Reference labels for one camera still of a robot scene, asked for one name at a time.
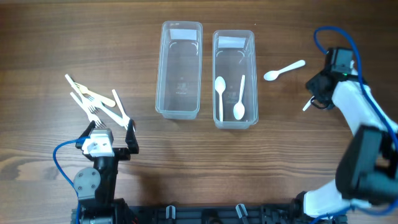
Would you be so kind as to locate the right clear plastic container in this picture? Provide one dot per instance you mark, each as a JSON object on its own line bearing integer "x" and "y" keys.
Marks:
{"x": 234, "y": 55}

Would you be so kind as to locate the white fork middle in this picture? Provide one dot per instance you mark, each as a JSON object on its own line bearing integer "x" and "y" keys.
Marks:
{"x": 100, "y": 105}

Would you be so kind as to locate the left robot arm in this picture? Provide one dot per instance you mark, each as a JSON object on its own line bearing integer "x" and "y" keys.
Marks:
{"x": 95, "y": 186}

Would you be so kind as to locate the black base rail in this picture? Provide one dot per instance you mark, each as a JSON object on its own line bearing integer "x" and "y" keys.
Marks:
{"x": 264, "y": 214}

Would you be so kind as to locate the white fork right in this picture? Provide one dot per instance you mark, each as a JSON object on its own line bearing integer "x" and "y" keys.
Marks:
{"x": 125, "y": 118}

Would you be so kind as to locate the white fork lower left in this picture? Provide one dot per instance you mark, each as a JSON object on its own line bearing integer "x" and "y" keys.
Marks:
{"x": 91, "y": 116}

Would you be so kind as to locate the left clear plastic container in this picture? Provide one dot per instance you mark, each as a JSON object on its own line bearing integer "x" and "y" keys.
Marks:
{"x": 179, "y": 71}

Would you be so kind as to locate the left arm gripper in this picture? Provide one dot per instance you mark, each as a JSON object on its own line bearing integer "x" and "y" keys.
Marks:
{"x": 124, "y": 154}

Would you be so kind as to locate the cream yellow plastic fork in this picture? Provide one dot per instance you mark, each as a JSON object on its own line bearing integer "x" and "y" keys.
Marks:
{"x": 107, "y": 101}

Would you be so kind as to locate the long white fork top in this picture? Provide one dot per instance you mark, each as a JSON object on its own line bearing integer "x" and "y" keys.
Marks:
{"x": 86, "y": 102}

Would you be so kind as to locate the white spoon thin handle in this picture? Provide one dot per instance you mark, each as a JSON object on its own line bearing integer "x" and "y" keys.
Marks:
{"x": 308, "y": 104}

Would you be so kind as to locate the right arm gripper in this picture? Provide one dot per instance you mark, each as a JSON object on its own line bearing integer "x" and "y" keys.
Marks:
{"x": 310, "y": 85}

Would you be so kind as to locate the white spoon wide handle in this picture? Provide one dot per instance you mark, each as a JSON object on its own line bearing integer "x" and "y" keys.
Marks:
{"x": 273, "y": 74}

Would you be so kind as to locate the clear plastic container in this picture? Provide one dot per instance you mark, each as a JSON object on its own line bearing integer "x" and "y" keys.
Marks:
{"x": 234, "y": 55}
{"x": 179, "y": 71}

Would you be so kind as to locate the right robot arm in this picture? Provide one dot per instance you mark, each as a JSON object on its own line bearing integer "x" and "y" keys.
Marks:
{"x": 366, "y": 177}

